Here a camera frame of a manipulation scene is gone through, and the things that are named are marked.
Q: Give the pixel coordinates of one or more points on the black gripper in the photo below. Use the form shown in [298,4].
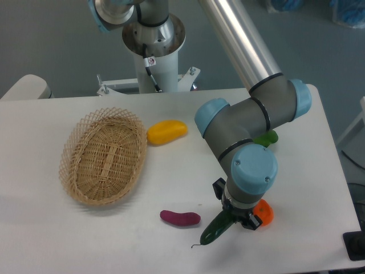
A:
[242,213]

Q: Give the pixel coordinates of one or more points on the dark green cucumber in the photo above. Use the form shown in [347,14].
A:
[224,220]

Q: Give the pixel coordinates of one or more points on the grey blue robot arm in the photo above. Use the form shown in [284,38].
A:
[228,129]

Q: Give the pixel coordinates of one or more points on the orange toy fruit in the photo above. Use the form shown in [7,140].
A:
[264,211]

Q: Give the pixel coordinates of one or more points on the purple sweet potato toy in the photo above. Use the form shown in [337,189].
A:
[180,219]

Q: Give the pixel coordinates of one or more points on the green pepper toy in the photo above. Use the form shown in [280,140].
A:
[267,138]

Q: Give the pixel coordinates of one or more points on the black device at edge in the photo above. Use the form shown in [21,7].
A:
[354,243]

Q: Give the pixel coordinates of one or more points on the yellow mango toy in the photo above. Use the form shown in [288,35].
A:
[166,131]

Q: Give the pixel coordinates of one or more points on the woven wicker basket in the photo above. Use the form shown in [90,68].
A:
[103,156]

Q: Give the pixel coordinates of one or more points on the blue plastic bag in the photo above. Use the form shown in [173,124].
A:
[348,13]

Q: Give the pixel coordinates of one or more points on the white chair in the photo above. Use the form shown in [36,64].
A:
[29,87]

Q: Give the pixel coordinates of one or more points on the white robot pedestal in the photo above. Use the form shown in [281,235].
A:
[155,52]

